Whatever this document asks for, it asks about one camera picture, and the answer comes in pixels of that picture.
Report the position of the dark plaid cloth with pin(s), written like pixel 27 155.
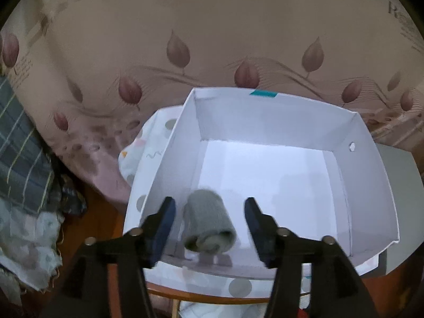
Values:
pixel 20 145

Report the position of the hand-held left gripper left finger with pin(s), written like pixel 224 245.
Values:
pixel 164 228

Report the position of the wooden stool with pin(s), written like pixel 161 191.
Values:
pixel 198 296

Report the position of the leaf print bed sheet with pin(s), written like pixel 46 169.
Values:
pixel 232 23

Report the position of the grey cardboard lid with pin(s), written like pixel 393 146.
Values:
pixel 404 188

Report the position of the grey sock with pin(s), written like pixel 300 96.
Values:
pixel 208 218

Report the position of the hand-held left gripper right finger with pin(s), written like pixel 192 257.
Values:
pixel 256 232

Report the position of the pale floral cloth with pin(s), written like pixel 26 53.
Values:
pixel 29 248

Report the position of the white patterned cloth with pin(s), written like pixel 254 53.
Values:
pixel 139 152

